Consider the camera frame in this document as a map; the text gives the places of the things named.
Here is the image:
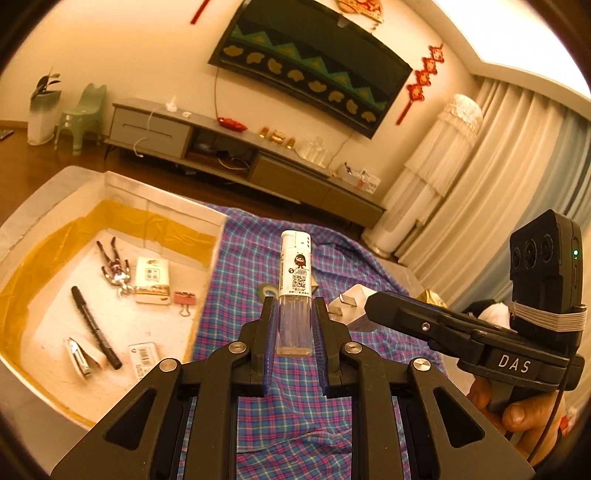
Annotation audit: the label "white charger plug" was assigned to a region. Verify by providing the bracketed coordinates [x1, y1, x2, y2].
[328, 284, 380, 332]

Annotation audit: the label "person's right hand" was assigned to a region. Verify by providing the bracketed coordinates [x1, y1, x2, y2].
[466, 378, 568, 459]

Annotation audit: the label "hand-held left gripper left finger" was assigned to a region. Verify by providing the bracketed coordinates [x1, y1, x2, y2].
[50, 296, 278, 480]

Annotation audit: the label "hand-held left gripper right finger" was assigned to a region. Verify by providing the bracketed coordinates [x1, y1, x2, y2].
[314, 296, 536, 480]

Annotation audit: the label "grey tv cabinet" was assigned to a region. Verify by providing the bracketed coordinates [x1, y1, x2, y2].
[104, 98, 386, 227]

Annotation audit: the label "white and red staple box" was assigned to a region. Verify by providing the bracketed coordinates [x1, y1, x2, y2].
[128, 342, 161, 380]

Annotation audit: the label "green plastic stool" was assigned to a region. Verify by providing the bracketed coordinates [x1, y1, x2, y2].
[54, 83, 107, 155]

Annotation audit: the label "figure keychain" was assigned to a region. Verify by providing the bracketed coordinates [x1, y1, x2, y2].
[96, 237, 136, 298]

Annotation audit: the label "white storage tray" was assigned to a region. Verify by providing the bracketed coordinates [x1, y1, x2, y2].
[335, 164, 384, 193]

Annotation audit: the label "red knot wall decoration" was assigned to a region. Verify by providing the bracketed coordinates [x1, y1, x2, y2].
[396, 44, 444, 125]

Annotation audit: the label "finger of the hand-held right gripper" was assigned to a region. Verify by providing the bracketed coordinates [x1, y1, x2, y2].
[365, 292, 486, 359]
[392, 291, 512, 336]

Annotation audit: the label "white and yellow card pack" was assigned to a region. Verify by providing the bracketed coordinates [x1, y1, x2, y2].
[134, 257, 172, 305]

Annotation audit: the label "red hanging tassel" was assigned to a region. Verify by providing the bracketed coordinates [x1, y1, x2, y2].
[190, 0, 214, 26]

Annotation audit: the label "air conditioner with lace cover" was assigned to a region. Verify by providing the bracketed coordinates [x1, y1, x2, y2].
[362, 95, 483, 257]

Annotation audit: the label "black cable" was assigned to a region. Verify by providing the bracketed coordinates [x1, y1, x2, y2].
[526, 369, 570, 467]

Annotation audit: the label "white cardboard box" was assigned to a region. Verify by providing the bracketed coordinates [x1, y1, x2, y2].
[0, 166, 229, 428]

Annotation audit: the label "clear and white lighter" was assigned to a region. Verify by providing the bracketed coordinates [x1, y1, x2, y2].
[277, 230, 314, 357]

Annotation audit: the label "beige curtains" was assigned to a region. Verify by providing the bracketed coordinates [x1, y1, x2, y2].
[397, 76, 591, 315]

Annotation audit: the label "gold ornaments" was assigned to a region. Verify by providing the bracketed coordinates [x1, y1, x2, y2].
[260, 127, 297, 149]

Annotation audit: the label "white bin with plant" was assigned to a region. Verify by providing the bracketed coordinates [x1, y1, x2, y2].
[27, 88, 63, 147]

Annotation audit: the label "beige stapler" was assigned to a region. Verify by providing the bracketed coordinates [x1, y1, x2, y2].
[68, 337, 107, 380]

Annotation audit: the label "plaid blanket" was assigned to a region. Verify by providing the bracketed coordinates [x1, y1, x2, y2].
[180, 205, 448, 480]

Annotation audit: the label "white cloth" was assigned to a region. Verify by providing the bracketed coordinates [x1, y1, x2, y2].
[478, 300, 514, 325]

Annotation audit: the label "television with patterned cover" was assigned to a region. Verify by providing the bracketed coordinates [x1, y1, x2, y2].
[208, 0, 414, 139]

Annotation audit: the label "pink binder clip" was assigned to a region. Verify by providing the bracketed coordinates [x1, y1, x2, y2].
[173, 291, 198, 317]

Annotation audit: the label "clear glass cups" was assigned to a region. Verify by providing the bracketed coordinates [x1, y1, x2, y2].
[300, 136, 331, 165]

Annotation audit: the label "gold foil wrapper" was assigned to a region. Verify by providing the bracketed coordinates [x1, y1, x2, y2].
[418, 288, 448, 310]

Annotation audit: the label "black marker pen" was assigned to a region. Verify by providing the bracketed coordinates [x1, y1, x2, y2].
[71, 286, 123, 370]

